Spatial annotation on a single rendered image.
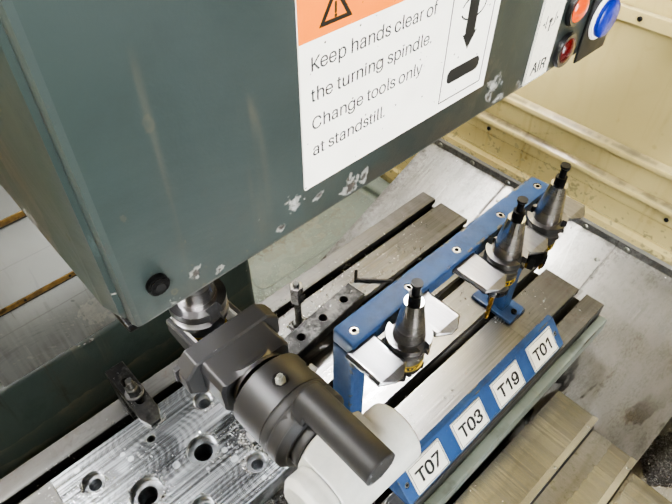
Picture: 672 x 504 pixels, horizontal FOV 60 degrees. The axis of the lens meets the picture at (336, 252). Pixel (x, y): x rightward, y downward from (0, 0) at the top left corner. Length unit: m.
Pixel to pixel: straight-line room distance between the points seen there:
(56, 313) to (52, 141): 0.97
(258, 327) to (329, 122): 0.36
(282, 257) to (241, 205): 1.46
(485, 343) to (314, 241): 0.76
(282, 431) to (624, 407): 1.00
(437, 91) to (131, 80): 0.20
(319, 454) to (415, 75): 0.34
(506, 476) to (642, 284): 0.57
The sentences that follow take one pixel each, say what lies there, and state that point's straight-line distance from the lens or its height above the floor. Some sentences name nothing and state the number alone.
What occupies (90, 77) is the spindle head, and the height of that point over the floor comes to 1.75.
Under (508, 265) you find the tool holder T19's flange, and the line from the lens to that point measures 0.88.
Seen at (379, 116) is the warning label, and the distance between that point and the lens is 0.33.
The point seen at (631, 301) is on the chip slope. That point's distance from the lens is 1.50.
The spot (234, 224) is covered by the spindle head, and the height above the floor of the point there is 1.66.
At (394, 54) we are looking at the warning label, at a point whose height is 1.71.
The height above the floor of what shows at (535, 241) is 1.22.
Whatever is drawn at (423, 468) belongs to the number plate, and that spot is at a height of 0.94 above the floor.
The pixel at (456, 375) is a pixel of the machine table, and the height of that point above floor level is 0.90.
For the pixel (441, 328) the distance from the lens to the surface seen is 0.80.
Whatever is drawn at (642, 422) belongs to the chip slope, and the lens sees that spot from 1.43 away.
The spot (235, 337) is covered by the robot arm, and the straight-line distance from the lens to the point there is 0.62.
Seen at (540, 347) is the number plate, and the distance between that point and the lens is 1.17.
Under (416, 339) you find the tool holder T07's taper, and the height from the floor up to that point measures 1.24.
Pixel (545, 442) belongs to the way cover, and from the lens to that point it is 1.30.
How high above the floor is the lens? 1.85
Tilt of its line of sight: 47 degrees down
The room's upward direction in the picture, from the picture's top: straight up
